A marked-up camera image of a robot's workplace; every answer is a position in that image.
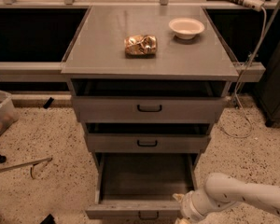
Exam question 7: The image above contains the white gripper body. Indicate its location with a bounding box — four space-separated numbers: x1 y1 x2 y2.
179 189 238 224

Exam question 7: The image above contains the grey bottom drawer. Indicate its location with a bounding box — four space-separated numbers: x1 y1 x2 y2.
86 153 196 220

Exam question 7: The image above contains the grey drawer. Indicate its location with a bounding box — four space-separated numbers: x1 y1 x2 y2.
86 153 196 220
85 123 211 153
71 78 225 123

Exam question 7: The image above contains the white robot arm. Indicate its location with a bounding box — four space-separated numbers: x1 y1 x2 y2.
173 173 280 224

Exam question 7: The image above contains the grey middle drawer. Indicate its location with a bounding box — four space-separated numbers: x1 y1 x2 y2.
85 123 211 153

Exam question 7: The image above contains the grey metal drawer cabinet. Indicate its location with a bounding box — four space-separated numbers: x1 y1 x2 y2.
62 5 238 165

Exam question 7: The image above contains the grey top drawer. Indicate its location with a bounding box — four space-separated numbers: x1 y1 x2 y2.
71 78 225 123

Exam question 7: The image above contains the black object bottom edge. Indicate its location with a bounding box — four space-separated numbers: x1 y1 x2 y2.
40 215 56 224

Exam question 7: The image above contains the dark cabinet on right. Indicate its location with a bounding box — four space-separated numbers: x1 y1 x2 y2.
254 40 280 127

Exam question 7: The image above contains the long metal rod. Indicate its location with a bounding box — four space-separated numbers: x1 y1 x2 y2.
0 157 52 173

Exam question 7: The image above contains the small black floor block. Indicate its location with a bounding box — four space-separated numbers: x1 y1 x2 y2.
43 97 54 109

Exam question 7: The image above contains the white paper bowl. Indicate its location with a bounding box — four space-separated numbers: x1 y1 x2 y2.
169 18 204 40

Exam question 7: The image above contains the clear plastic storage bin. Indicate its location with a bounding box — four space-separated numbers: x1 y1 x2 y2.
0 91 19 135

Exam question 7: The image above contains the white power cable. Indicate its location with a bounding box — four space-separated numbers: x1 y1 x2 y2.
219 7 269 140

